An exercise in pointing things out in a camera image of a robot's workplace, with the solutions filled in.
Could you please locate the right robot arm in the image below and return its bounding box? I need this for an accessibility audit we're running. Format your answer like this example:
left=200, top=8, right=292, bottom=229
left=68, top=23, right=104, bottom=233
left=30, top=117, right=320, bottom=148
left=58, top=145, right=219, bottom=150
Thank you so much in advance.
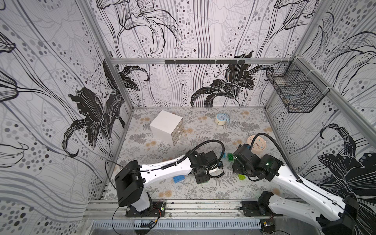
left=232, top=133, right=359, bottom=235

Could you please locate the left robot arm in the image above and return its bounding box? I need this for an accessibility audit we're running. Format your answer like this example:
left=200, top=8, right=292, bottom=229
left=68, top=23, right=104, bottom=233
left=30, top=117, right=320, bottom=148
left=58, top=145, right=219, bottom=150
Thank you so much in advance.
left=114, top=140, right=225, bottom=213

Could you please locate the dark green lego brick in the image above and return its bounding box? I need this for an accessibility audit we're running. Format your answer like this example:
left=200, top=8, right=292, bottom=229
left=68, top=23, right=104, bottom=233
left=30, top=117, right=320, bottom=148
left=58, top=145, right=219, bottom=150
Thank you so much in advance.
left=227, top=153, right=234, bottom=162

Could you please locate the lime green lego brick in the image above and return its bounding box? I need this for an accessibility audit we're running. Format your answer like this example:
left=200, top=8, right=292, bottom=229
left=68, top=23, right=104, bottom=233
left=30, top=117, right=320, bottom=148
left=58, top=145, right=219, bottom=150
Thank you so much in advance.
left=238, top=174, right=246, bottom=180

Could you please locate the long light blue lego brick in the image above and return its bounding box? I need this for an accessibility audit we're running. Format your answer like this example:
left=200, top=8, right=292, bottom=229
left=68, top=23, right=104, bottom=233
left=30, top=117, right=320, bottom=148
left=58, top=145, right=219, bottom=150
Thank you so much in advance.
left=173, top=175, right=186, bottom=184

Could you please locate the large pink round clock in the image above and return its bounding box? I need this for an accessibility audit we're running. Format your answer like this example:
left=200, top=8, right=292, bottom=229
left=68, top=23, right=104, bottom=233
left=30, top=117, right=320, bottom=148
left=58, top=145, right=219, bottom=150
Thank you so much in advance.
left=246, top=135, right=266, bottom=154

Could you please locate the small blue cream alarm clock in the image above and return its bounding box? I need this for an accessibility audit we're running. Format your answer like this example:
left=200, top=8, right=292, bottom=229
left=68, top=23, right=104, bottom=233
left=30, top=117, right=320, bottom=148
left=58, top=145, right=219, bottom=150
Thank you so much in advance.
left=214, top=113, right=230, bottom=126

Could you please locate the white mini drawer cabinet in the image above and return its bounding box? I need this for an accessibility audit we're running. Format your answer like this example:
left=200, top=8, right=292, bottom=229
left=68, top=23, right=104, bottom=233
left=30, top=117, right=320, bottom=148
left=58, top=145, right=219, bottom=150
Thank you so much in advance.
left=150, top=111, right=184, bottom=146

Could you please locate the black wire wall basket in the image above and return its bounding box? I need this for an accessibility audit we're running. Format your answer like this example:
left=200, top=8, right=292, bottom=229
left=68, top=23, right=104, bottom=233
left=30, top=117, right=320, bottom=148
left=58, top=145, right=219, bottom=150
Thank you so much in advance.
left=266, top=60, right=330, bottom=113

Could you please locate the white slotted cable duct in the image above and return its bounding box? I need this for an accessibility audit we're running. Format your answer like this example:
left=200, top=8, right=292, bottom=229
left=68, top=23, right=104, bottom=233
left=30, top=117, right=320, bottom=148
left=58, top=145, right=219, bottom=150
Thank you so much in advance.
left=92, top=219, right=261, bottom=230

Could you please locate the black wall hook bar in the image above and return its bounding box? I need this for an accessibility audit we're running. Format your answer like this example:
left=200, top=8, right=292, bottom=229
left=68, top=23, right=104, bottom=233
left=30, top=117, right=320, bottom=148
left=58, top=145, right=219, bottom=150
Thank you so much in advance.
left=164, top=60, right=245, bottom=65

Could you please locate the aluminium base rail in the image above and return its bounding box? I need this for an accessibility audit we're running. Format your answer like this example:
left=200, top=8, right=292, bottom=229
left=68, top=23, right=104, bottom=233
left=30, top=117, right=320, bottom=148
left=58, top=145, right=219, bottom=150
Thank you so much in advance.
left=83, top=199, right=294, bottom=219

